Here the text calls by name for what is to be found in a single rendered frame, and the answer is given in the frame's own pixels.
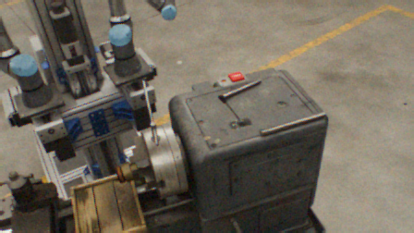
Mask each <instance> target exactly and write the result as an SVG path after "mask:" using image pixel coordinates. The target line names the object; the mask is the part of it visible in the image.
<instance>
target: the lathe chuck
mask: <svg viewBox="0 0 414 233"><path fill-rule="evenodd" d="M156 130H157V136H158V137H159V138H160V140H159V146H156V143H155V141H152V137H153V135H152V128H148V129H143V130H142V131H141V132H140V133H141V135H142V137H143V139H144V144H145V147H146V149H147V154H148V156H149V159H147V161H148V164H149V165H151V166H152V171H153V173H154V176H155V178H156V182H159V181H160V180H161V179H162V180H163V181H164V184H165V187H164V188H163V189H161V188H158V186H157V187H156V191H157V193H158V195H159V198H160V199H161V200H162V199H163V198H167V197H168V196H170V197H171V195H172V196H174V195H178V194H180V193H181V188H180V184H179V180H178V173H177V169H176V164H175V161H174V156H173V155H172V152H171V147H170V145H169V143H168V139H167V138H166V135H165V132H164V129H163V128H162V126H161V125H159V126H156Z"/></svg>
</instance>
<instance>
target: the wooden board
mask: <svg viewBox="0 0 414 233"><path fill-rule="evenodd" d="M111 181H112V183H110V182H111ZM132 181H133V182H132ZM132 181H130V182H127V183H126V181H125V184H127V185H125V184H124V183H120V181H118V178H117V174H115V175H113V176H109V177H107V178H100V179H99V180H98V179H97V180H93V181H91V182H89V183H87V185H86V183H83V184H81V185H78V186H74V187H71V200H72V198H73V200H72V205H74V206H73V211H74V219H75V227H76V233H84V232H85V233H99V232H100V233H102V232H103V233H110V232H111V233H143V232H147V227H146V224H145V222H144V216H143V214H142V211H141V207H140V200H139V198H138V195H137V191H136V188H135V183H134V180H132ZM113 183H114V184H115V185H114V186H115V187H114V186H113ZM117 183H118V184H117ZM119 183H120V184H119ZM100 184H102V185H100ZM129 184H130V185H129ZM93 186H94V187H93ZM97 186H99V187H100V188H99V187H97ZM118 186H119V187H118ZM120 186H121V187H120ZM125 186H126V187H127V186H129V187H127V188H128V189H127V188H126V187H125ZM122 187H123V188H122ZM116 188H117V189H116ZM119 189H120V190H122V191H121V193H120V192H118V190H119ZM115 191H116V194H117V195H114V194H115ZM76 192H77V193H76ZM109 192H110V193H109ZM123 192H124V194H123ZM131 192H132V194H131ZM81 193H82V194H81ZM93 193H94V195H93ZM77 194H78V198H77ZM86 194H87V195H86ZM121 194H122V196H121ZM130 194H131V195H130ZM132 195H133V198H132V197H130V196H132ZM94 196H95V199H94ZM126 197H127V198H126ZM116 198H117V199H116ZM76 199H77V200H76ZM118 199H120V200H118ZM125 199H126V200H125ZM74 200H75V201H74ZM122 200H123V202H122ZM133 201H135V202H134V203H132V202H133ZM95 204H96V206H95ZM117 204H118V206H117ZM133 204H134V205H133ZM136 204H137V205H136ZM123 205H124V206H123ZM121 206H122V207H121ZM128 206H129V207H128ZM132 206H133V207H132ZM96 207H97V210H96ZM118 207H119V209H118ZM123 208H125V209H123ZM126 208H128V209H126ZM135 208H136V210H137V212H136V210H135ZM119 210H120V212H119ZM122 210H123V211H122ZM97 212H98V214H97ZM125 213H126V216H125ZM129 215H130V216H131V217H130V216H129ZM120 216H122V217H120ZM135 216H136V217H135ZM137 216H139V217H138V218H137ZM134 217H135V218H134ZM119 218H120V219H119ZM121 218H122V219H123V220H122V221H121ZM136 218H137V219H136ZM98 219H99V222H98ZM129 219H131V220H129ZM138 219H139V220H138ZM132 220H134V221H132ZM135 220H137V222H138V223H137V222H135ZM139 221H140V223H141V225H140V223H139ZM105 222H107V223H105ZM133 222H135V223H133ZM99 223H100V225H99ZM120 223H121V225H123V226H121V225H120ZM136 223H137V225H135V224H136ZM124 224H125V225H124ZM98 225H99V226H98ZM133 225H135V226H136V227H135V226H133ZM89 226H90V227H89ZM93 226H94V227H93ZM96 226H98V227H96ZM100 227H101V229H100ZM103 227H105V228H103ZM123 227H124V229H123ZM82 229H83V230H82ZM94 229H96V231H94ZM81 230H82V232H81ZM124 230H125V231H124ZM97 231H98V232H97ZM101 231H102V232H101Z"/></svg>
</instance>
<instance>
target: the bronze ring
mask: <svg viewBox="0 0 414 233"><path fill-rule="evenodd" d="M137 169H138V167H137V164H136V162H135V163H132V164H130V163H129V161H127V162H126V163H124V164H121V166H117V167H116V168H115V172H116V174H117V178H118V180H119V181H120V183H125V181H126V182H130V181H132V180H135V176H134V174H133V171H135V170H137Z"/></svg>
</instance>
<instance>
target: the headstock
mask: <svg viewBox="0 0 414 233"><path fill-rule="evenodd" d="M244 75H245V76H246V77H247V79H248V81H242V82H240V83H235V84H232V85H229V86H225V87H221V86H220V83H218V81H217V82H215V83H214V84H213V87H214V89H200V90H197V91H190V92H186V93H181V94H179V95H176V96H174V97H173V98H171V100H170V101H169V103H168V110H169V115H170V118H171V128H172V130H173V131H174V134H178V136H179V137H180V139H181V141H182V142H183V146H184V148H185V150H186V155H187V157H188V162H189V170H190V178H188V186H189V188H190V192H191V194H192V195H193V199H194V200H195V203H196V205H197V207H198V210H199V212H200V214H201V217H203V218H205V219H212V218H214V217H217V216H220V215H221V214H222V213H224V212H225V210H229V209H231V208H233V207H238V206H240V205H244V204H246V203H248V202H254V201H256V200H260V199H263V198H267V197H269V196H271V195H275V194H278V193H282V192H285V191H287V190H293V189H294V188H299V187H301V186H305V185H308V184H310V183H314V182H317V180H318V179H319V173H320V168H321V165H322V158H323V151H324V144H325V140H326V132H327V129H328V125H329V117H328V116H326V117H321V118H319V119H317V120H312V121H310V122H305V123H303V124H301V125H297V126H295V127H293V128H288V129H282V130H280V131H277V132H274V133H271V134H268V135H264V136H262V135H261V130H263V129H268V128H273V127H275V126H278V125H283V124H285V123H286V122H291V121H293V120H298V119H300V118H303V117H308V116H313V115H315V114H317V113H321V112H324V111H323V110H322V109H321V108H320V107H319V106H318V105H317V104H316V103H315V102H314V101H313V100H312V98H311V97H310V96H309V95H308V94H307V93H306V92H305V90H304V89H302V87H301V86H299V84H298V82H297V81H295V79H293V78H292V77H291V76H290V74H289V73H288V72H287V71H285V70H284V69H280V70H278V71H275V69H273V68H271V67H270V68H267V69H262V70H259V71H253V72H251V73H249V74H244ZM256 79H261V84H257V85H256V86H253V87H251V88H249V89H247V90H245V91H242V92H240V93H237V94H235V95H233V96H230V97H229V98H225V100H226V101H227V103H228V104H229V106H230V107H231V108H232V109H233V110H234V112H235V113H236V114H237V116H239V118H240V119H241V120H245V121H247V125H246V126H243V127H241V126H240V125H239V124H238V122H239V120H237V118H236V117H235V116H234V114H233V113H232V112H231V110H229V108H227V105H225V104H224V103H222V101H220V99H219V98H218V96H219V95H220V94H222V95H223V94H225V93H228V92H230V91H233V90H234V89H237V88H239V87H241V86H244V85H245V84H247V83H250V82H252V81H255V80H256ZM199 134H200V137H199V136H198V135H199ZM203 137H210V138H211V139H210V140H206V141H205V140H204V138H203ZM217 139H218V140H220V141H219V142H217V143H215V140H217ZM196 191H197V192H196Z"/></svg>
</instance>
